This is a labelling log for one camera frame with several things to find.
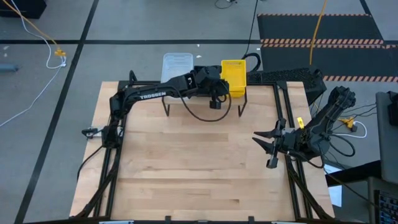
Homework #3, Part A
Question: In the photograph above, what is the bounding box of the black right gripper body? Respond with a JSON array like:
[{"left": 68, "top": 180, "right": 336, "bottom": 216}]
[{"left": 272, "top": 118, "right": 304, "bottom": 154}]

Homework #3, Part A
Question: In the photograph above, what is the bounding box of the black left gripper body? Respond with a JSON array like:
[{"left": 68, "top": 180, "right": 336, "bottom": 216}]
[{"left": 198, "top": 73, "right": 230, "bottom": 98}]

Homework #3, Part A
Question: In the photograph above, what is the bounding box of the wooden shelf with black legs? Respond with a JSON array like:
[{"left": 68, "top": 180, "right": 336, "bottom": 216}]
[{"left": 161, "top": 81, "right": 248, "bottom": 118}]

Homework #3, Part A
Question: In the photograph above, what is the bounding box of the black perforated case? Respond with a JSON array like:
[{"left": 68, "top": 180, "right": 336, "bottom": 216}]
[{"left": 247, "top": 67, "right": 328, "bottom": 105}]

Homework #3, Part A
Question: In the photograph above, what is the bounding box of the white sheet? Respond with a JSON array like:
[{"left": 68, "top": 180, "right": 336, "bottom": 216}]
[{"left": 323, "top": 163, "right": 343, "bottom": 208}]

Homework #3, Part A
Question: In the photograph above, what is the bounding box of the black desk edge bar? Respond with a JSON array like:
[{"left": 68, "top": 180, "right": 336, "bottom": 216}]
[{"left": 325, "top": 160, "right": 382, "bottom": 187}]

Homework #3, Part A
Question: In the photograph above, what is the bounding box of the grey cabinet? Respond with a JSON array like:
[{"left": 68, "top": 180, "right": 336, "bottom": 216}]
[{"left": 375, "top": 91, "right": 398, "bottom": 184}]

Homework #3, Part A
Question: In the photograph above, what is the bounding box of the grey desk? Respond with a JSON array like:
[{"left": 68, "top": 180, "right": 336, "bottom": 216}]
[{"left": 366, "top": 175, "right": 398, "bottom": 224}]

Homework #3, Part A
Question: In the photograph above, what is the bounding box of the black device on cabinet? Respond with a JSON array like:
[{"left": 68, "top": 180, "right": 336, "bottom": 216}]
[{"left": 387, "top": 92, "right": 398, "bottom": 127}]

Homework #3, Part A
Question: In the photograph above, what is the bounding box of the backlit keyboard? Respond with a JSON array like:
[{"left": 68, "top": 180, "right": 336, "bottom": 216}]
[{"left": 374, "top": 190, "right": 398, "bottom": 224}]

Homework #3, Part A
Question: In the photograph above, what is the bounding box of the black hazard striped floor mat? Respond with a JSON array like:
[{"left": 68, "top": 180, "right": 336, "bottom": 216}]
[{"left": 257, "top": 13, "right": 398, "bottom": 83}]

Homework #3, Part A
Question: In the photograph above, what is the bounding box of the black silver table clamp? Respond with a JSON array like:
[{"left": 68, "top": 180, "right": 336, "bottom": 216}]
[{"left": 81, "top": 127, "right": 102, "bottom": 139}]

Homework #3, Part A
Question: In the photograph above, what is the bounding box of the black box on floor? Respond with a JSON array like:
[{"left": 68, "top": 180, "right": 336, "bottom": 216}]
[{"left": 0, "top": 0, "right": 47, "bottom": 19}]

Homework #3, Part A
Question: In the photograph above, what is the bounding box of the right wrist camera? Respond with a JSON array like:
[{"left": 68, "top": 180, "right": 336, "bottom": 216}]
[{"left": 266, "top": 151, "right": 280, "bottom": 170}]

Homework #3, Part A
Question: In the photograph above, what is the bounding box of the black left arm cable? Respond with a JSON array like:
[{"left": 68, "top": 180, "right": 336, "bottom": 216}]
[{"left": 177, "top": 86, "right": 233, "bottom": 123}]

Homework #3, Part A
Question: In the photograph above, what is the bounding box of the black metal table frame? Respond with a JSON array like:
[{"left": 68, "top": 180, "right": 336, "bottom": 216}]
[{"left": 74, "top": 70, "right": 335, "bottom": 224}]

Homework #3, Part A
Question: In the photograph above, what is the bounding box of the thick black looped floor cable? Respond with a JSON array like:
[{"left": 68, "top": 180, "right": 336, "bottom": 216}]
[{"left": 242, "top": 0, "right": 262, "bottom": 73}]

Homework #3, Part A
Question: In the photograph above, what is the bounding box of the yellow plug with white cable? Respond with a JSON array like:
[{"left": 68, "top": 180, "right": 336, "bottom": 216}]
[{"left": 337, "top": 116, "right": 368, "bottom": 139}]

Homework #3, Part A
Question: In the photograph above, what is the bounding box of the yellow floor cable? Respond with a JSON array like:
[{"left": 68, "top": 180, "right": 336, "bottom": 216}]
[{"left": 309, "top": 0, "right": 329, "bottom": 65}]

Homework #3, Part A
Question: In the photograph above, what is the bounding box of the black cable from left base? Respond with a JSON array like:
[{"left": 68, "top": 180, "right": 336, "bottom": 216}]
[{"left": 76, "top": 142, "right": 106, "bottom": 182}]

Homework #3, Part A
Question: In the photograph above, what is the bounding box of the yellow cable with yellow plug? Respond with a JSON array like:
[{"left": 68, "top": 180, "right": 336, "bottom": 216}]
[{"left": 1, "top": 0, "right": 67, "bottom": 57}]

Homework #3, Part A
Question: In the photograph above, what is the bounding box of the white floor cable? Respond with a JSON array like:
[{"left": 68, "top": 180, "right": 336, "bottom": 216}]
[{"left": 0, "top": 0, "right": 68, "bottom": 127}]

